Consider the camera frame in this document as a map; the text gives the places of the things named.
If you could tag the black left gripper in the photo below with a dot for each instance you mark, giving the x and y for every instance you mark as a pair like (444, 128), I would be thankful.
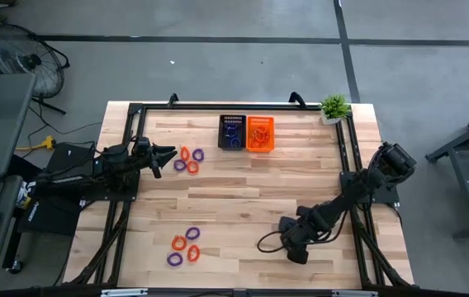
(154, 161)

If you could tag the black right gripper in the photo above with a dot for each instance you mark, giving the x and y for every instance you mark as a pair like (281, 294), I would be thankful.
(296, 239)

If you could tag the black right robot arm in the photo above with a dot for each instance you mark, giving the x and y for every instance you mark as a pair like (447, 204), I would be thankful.
(342, 202)

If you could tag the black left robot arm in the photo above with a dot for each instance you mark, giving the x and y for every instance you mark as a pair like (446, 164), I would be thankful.
(94, 171)

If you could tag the black arched clamp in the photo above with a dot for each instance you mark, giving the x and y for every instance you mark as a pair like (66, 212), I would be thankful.
(172, 99)
(297, 98)

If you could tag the black plastic basket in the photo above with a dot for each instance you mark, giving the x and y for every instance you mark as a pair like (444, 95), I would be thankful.
(222, 123)

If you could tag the black flat box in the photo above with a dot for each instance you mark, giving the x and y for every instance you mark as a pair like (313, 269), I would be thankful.
(63, 158)

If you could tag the orange plastic basket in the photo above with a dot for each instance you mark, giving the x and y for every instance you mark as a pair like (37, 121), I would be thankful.
(269, 123)

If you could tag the yellow power plug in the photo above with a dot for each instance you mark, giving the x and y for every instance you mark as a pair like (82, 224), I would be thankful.
(47, 143)

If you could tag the black fabric bag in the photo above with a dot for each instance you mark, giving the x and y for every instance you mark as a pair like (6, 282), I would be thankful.
(53, 214)

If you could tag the small green potted plant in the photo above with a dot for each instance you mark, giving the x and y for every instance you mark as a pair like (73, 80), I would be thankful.
(334, 106)

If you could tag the black floor fan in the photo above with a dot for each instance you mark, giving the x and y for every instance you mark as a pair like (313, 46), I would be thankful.
(32, 62)

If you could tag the black desk leg caster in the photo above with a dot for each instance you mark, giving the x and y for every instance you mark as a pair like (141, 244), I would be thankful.
(15, 267)

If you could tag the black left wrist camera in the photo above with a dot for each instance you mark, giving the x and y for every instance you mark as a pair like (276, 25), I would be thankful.
(143, 144)

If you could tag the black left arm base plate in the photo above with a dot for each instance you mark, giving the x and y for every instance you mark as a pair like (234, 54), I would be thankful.
(127, 191)

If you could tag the black aluminium frame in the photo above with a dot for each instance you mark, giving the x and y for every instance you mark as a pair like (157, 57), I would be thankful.
(193, 107)

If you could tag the silver frame bracket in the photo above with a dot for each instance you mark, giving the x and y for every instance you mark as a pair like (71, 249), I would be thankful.
(123, 293)
(354, 294)

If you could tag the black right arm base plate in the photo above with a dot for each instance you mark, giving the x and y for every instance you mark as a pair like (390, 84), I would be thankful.
(388, 194)

